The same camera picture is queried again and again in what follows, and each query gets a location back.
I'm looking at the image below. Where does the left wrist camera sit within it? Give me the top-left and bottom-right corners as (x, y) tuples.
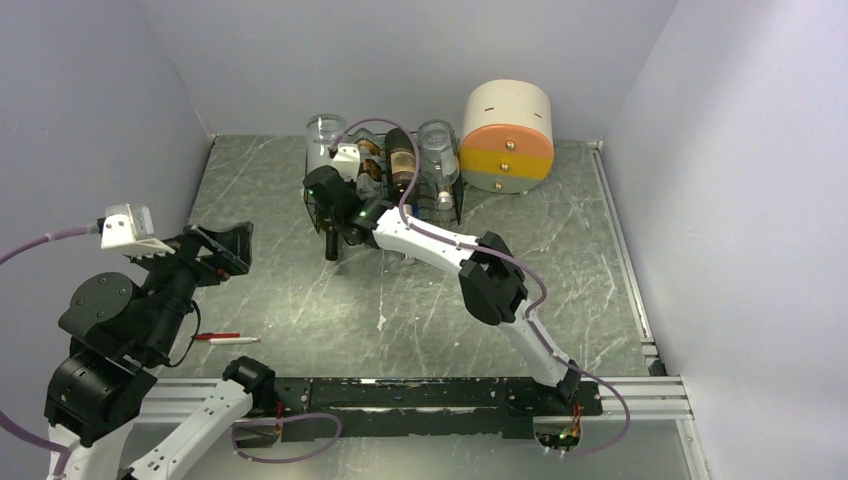
(100, 204), (176, 258)

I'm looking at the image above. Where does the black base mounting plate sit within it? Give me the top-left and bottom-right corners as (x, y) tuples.
(275, 377), (603, 441)

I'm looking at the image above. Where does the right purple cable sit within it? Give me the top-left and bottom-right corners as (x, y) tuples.
(329, 118), (634, 458)

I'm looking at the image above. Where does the dark green wine bottle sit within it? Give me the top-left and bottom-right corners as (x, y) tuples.
(324, 224), (339, 262)

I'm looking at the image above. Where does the clear bottle gold top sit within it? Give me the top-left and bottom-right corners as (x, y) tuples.
(352, 128), (383, 200)

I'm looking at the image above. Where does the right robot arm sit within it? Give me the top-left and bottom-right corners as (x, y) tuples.
(303, 165), (581, 414)

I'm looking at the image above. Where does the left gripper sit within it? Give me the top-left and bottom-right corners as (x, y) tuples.
(130, 218), (253, 356)

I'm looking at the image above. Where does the clear bottle white cap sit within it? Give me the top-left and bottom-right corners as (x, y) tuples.
(305, 113), (347, 174)

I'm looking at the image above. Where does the round clear bottle silver cap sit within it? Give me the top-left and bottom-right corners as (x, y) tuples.
(416, 119), (460, 211)

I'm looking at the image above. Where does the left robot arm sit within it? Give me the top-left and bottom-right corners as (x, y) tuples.
(45, 213), (280, 479)

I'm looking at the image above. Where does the white pen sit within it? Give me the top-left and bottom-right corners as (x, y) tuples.
(208, 337), (261, 346)

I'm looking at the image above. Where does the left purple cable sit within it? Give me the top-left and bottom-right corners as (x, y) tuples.
(0, 225), (104, 478)

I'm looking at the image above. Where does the green wine bottle label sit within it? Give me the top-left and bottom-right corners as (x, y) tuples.
(385, 127), (418, 203)

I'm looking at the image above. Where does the black wire wine rack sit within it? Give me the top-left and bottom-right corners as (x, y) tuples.
(303, 132), (464, 233)

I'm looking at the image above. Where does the red pen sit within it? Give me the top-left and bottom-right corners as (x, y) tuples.
(192, 332), (241, 341)

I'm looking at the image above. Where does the round cream drawer cabinet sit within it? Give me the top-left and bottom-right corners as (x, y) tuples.
(459, 79), (555, 194)

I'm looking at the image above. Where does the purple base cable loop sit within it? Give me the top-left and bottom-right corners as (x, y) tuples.
(228, 410), (343, 464)

